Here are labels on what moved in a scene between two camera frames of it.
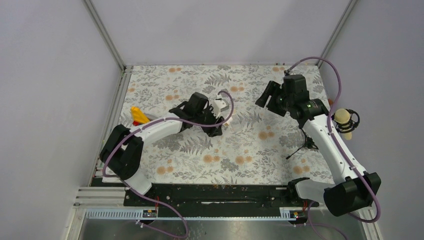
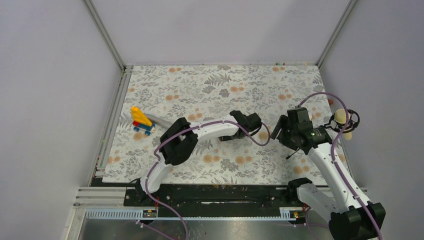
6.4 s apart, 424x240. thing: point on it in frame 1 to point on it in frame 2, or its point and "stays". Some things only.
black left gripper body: [207, 117] to [223, 138]
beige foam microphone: [342, 117] stays
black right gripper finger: [272, 87] to [281, 123]
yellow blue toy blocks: [138, 116] stays
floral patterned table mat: [264, 136] stays
